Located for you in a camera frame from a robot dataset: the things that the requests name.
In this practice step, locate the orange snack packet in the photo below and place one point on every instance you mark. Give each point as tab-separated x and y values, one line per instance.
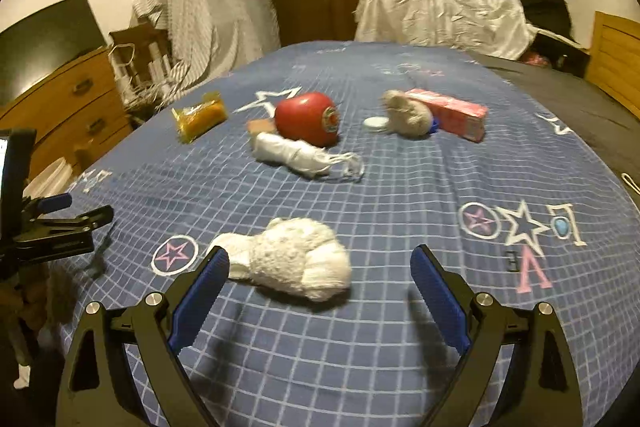
200	114

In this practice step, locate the white rolled face mask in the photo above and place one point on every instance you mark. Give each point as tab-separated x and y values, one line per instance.
285	152

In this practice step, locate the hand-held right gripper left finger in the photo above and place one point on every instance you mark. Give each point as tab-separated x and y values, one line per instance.
200	297

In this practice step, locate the red cardboard box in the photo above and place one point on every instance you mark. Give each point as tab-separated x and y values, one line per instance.
455	112

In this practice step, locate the beige plush toy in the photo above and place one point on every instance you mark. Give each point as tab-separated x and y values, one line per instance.
407	117

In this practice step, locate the striped grey cloth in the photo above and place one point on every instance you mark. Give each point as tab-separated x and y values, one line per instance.
190	17

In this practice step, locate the blue bottle cap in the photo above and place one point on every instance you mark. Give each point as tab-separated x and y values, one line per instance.
435	125

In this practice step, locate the wooden dresser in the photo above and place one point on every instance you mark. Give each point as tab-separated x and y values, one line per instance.
65	107

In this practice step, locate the black cloth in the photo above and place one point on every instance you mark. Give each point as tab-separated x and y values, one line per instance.
550	12

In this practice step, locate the small brown wrapper piece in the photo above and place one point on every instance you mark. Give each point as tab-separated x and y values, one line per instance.
261	128

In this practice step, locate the black television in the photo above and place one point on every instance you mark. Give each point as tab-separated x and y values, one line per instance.
45	52

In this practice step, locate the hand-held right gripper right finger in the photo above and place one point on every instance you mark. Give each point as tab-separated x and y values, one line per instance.
440	297

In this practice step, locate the blue printed blanket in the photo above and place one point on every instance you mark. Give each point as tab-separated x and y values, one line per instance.
350	357

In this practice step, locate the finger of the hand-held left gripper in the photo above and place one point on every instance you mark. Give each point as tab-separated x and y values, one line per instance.
55	203
70	229

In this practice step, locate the white bottle cap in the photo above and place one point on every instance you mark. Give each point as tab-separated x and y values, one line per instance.
376	124

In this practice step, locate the white plastic sheet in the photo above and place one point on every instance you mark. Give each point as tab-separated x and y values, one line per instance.
440	12

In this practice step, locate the grey blanket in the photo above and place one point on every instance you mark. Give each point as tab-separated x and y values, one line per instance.
575	107

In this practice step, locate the wooden headboard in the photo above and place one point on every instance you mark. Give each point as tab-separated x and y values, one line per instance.
615	57

